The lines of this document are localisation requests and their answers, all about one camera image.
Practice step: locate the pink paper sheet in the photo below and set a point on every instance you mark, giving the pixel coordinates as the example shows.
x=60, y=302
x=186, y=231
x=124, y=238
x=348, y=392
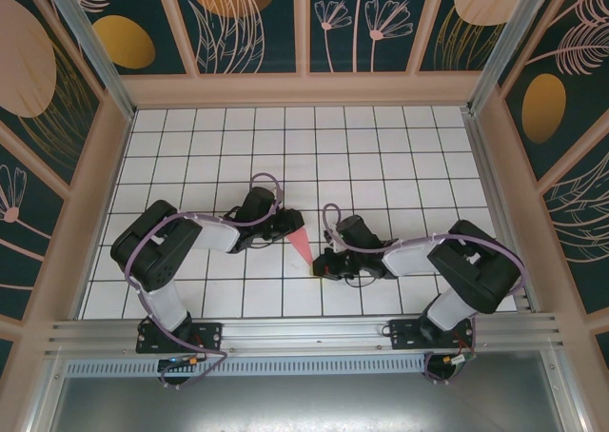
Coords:
x=302, y=246

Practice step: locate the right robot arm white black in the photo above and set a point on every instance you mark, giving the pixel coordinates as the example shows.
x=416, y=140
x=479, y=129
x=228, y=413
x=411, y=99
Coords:
x=476, y=270

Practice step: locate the arm base electronics board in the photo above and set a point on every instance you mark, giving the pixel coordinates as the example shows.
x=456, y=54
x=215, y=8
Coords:
x=178, y=363
x=452, y=363

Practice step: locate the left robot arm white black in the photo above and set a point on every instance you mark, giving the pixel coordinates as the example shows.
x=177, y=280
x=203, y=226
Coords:
x=152, y=251

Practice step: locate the grey metal panel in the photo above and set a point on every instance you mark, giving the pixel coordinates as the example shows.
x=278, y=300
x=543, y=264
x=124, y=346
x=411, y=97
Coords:
x=304, y=403

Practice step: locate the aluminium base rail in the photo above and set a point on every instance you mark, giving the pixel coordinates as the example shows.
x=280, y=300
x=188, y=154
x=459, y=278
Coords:
x=304, y=329

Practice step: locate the aluminium side rail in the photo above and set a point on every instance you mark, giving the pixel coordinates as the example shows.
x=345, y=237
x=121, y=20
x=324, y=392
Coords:
x=486, y=165

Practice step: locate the aluminium frame post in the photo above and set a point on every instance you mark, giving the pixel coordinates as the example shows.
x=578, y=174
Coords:
x=92, y=46
x=498, y=46

